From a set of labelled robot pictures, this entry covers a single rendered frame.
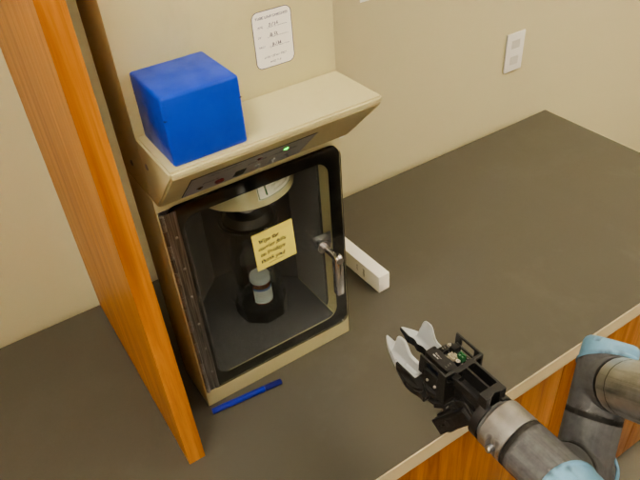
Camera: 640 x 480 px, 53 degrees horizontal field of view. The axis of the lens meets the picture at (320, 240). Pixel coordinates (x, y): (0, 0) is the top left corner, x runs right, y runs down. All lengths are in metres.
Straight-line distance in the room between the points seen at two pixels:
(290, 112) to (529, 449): 0.53
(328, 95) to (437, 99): 0.93
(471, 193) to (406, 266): 0.34
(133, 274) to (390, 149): 1.05
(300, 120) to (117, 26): 0.25
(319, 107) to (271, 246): 0.28
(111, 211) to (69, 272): 0.69
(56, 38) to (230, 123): 0.22
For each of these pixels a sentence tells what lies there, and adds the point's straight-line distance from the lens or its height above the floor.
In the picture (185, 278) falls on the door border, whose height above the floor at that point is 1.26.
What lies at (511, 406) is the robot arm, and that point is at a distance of 0.90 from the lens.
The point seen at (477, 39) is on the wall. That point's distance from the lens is 1.85.
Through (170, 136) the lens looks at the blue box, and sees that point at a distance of 0.77.
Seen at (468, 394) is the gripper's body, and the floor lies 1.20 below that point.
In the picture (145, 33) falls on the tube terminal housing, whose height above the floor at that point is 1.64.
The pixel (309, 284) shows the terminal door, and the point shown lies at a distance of 1.15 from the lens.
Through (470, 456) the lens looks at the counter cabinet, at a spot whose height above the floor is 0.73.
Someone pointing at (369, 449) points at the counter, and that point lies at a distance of 1.16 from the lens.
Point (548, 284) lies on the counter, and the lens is 1.47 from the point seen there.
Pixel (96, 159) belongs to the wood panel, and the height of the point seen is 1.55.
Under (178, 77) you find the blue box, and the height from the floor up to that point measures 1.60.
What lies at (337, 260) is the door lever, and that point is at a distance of 1.09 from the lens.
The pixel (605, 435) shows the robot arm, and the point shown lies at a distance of 0.95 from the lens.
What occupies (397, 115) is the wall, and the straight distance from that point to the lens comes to 1.74.
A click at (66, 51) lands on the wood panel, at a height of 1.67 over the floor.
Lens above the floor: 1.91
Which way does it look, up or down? 39 degrees down
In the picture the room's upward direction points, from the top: 5 degrees counter-clockwise
